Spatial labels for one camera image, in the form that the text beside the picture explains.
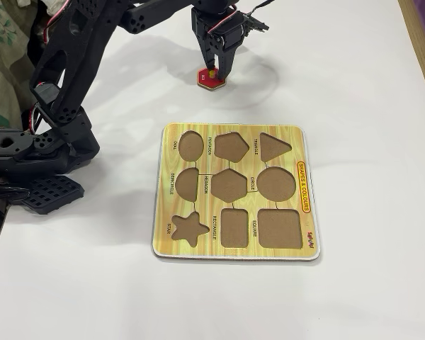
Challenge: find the wooden shape puzzle board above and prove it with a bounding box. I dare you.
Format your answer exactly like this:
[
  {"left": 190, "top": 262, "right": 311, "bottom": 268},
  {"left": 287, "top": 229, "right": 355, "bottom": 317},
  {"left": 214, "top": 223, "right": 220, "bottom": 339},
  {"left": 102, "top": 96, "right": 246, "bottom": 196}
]
[{"left": 151, "top": 122, "right": 322, "bottom": 262}]

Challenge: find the red white servo wire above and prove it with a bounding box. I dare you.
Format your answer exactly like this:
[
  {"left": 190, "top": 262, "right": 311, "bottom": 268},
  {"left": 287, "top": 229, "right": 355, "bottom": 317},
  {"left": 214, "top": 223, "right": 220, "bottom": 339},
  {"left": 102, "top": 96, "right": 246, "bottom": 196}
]
[
  {"left": 205, "top": 12, "right": 241, "bottom": 35},
  {"left": 21, "top": 102, "right": 47, "bottom": 135},
  {"left": 42, "top": 0, "right": 74, "bottom": 40}
]

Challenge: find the black table clamp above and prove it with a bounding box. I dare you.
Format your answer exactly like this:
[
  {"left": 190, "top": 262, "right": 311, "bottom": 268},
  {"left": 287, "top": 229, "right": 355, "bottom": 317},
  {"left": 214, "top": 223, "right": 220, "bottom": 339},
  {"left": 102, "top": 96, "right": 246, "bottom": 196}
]
[{"left": 0, "top": 184, "right": 31, "bottom": 205}]

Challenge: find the black square wrist camera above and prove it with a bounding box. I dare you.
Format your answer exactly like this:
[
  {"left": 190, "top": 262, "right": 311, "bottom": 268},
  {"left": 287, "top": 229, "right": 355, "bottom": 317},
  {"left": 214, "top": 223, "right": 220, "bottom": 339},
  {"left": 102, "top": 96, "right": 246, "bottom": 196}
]
[{"left": 242, "top": 12, "right": 270, "bottom": 33}]

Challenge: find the red hexagon piece yellow pin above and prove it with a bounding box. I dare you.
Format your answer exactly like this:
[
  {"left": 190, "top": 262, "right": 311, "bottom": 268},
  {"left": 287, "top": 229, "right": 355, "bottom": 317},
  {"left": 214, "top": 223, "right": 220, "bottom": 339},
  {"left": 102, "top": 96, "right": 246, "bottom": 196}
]
[{"left": 196, "top": 66, "right": 227, "bottom": 92}]

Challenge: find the black grid base plate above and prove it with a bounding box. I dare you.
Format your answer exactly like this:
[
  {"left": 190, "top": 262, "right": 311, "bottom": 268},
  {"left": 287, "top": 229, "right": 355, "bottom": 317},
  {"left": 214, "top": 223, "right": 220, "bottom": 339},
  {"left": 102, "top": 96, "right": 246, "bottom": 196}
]
[{"left": 23, "top": 174, "right": 86, "bottom": 216}]

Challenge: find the floral print cloth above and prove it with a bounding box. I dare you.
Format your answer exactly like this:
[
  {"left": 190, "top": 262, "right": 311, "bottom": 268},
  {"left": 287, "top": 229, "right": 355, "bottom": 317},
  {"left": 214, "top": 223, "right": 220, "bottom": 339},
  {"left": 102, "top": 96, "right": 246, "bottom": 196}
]
[{"left": 0, "top": 0, "right": 36, "bottom": 132}]

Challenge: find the white crumpled cloth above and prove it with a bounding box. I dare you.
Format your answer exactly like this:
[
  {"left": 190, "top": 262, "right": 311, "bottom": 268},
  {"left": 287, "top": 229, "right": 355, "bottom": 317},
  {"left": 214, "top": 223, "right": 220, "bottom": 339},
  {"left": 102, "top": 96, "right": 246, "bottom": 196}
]
[{"left": 17, "top": 0, "right": 74, "bottom": 17}]

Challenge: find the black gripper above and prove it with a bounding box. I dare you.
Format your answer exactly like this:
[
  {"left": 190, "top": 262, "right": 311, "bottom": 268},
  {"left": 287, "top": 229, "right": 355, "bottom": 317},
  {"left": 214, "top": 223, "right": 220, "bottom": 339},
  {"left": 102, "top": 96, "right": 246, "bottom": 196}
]
[{"left": 191, "top": 8, "right": 249, "bottom": 81}]

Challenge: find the black camera cable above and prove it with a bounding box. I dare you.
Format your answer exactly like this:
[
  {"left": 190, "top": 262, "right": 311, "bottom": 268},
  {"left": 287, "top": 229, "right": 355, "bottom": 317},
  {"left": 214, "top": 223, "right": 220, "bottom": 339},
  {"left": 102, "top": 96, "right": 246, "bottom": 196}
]
[{"left": 249, "top": 0, "right": 274, "bottom": 13}]

